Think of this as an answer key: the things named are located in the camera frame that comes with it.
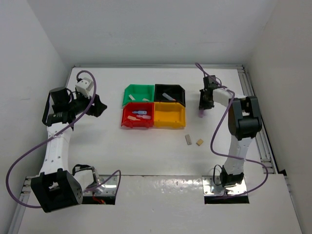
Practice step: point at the beige staple box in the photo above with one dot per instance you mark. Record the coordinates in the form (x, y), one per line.
(188, 139)

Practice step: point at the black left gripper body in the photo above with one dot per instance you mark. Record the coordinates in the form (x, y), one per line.
(79, 105)

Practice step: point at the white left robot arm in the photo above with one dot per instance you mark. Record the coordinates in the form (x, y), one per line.
(56, 187)

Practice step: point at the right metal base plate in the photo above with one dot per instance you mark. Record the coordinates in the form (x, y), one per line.
(214, 189)

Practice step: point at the black plastic bin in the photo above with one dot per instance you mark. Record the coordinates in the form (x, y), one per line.
(174, 90)

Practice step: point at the tan eraser block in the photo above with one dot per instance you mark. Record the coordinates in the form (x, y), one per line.
(199, 142)

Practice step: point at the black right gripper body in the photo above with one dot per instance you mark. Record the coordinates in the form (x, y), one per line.
(204, 103)

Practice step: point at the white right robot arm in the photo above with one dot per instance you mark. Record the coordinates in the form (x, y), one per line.
(244, 122)

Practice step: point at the metal base plate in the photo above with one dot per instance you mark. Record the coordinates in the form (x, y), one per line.
(106, 189)
(214, 189)

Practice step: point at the red plastic bin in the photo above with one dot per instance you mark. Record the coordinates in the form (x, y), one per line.
(138, 106)

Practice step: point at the yellow plastic bin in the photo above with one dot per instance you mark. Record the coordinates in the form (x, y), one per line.
(169, 115)

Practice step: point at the green plastic bin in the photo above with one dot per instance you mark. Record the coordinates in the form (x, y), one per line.
(138, 91)

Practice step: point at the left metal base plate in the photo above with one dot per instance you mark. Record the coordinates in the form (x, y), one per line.
(106, 189)

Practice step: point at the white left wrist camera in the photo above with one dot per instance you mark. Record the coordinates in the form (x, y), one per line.
(84, 87)

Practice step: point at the orange correction tape dispenser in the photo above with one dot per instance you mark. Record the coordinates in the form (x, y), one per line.
(132, 118)

